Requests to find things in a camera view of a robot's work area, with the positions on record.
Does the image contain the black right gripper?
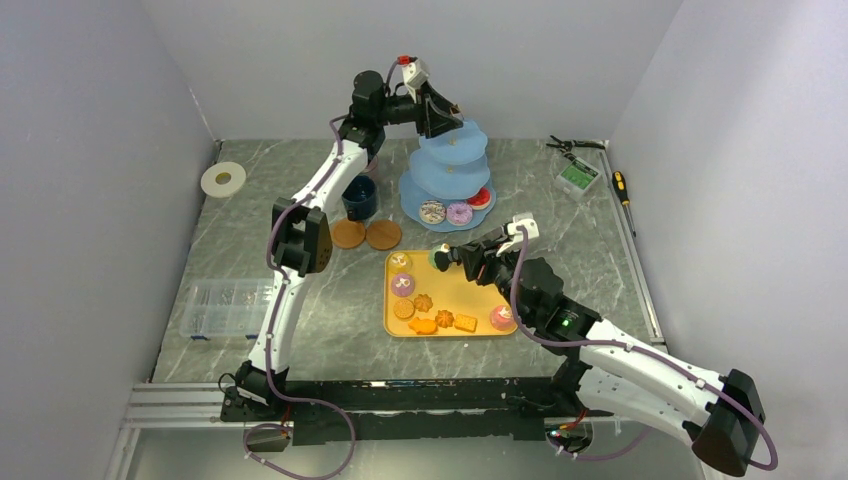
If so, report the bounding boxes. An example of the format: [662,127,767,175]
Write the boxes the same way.
[459,238,534,325]

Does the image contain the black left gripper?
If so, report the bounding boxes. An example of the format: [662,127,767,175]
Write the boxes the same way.
[376,82,464,140]

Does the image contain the green cupcake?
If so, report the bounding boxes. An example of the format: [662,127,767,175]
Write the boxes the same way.
[427,246,444,271]

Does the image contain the blue three-tier cake stand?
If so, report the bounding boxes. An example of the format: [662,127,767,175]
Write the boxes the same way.
[399,119,497,233]

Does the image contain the purple sprinkled donut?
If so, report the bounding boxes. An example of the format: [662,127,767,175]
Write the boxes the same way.
[446,201,474,226]

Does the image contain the pink cupcake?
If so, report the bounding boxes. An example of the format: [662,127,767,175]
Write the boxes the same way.
[489,305,516,332]

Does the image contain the red frosted donut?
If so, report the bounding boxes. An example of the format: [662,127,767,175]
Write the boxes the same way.
[466,187,492,211]

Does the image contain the square cracker biscuit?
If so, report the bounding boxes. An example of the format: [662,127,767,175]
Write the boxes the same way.
[453,314,478,333]

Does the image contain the dark orange swirl cookie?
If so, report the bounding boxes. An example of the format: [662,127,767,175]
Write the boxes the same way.
[434,310,455,328]

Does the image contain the chocolate white sprinkled donut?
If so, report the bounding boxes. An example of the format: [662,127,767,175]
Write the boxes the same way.
[418,200,447,225]

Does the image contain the purple cupcake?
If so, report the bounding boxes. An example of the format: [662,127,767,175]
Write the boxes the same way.
[389,273,416,298]

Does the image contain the yellow cupcake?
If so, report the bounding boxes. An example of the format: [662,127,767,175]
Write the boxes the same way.
[387,251,413,274]

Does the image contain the round orange cookie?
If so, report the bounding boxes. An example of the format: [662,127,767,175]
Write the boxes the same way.
[392,298,416,320]

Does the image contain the black food tongs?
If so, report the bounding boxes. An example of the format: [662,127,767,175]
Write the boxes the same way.
[437,228,501,278]

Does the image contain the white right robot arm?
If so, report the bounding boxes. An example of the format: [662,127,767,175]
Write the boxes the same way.
[432,225,779,477]

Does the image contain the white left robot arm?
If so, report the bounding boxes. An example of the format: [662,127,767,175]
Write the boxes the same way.
[234,61,463,420]

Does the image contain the yellow serving tray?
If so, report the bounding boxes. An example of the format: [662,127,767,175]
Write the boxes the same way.
[383,250,516,338]

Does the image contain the orange fish-shaped cookie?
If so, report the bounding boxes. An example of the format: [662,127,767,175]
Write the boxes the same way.
[407,317,439,335]

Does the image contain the right wooden coaster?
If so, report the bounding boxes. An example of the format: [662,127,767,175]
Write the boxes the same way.
[365,219,403,251]

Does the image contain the wooden coaster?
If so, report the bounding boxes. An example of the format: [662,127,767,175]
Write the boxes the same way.
[365,219,403,251]
[331,219,367,250]

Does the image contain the dark blue mug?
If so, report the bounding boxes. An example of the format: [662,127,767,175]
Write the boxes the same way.
[342,175,378,222]

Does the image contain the green white electronic box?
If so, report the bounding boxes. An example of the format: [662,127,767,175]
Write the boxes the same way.
[554,156,604,201]

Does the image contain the black pliers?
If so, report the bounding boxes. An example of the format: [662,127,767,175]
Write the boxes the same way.
[546,135,607,154]

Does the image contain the left wooden coaster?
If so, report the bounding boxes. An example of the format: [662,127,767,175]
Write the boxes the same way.
[331,219,367,250]

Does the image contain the yellow black screwdriver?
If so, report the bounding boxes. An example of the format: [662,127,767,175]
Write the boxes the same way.
[612,170,637,238]

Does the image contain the white tape roll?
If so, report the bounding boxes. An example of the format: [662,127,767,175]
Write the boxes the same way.
[200,161,247,199]

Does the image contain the clear plastic screw box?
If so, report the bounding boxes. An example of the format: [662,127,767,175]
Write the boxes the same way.
[179,278,273,340]

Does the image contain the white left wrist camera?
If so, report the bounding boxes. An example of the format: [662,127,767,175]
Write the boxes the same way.
[397,55,429,102]

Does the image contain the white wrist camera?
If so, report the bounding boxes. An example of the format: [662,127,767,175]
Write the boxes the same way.
[397,55,429,102]
[496,212,540,256]

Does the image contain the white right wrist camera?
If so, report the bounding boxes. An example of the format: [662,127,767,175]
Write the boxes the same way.
[496,212,540,256]

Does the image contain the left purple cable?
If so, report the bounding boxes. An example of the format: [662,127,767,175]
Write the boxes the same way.
[242,58,405,480]

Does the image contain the purple cable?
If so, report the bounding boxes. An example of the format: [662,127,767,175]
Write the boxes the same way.
[242,58,405,480]
[508,226,780,473]

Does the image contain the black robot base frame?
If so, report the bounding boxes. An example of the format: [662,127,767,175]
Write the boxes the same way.
[220,377,589,446]

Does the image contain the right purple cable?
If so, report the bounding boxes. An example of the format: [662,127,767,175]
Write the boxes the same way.
[508,226,780,473]

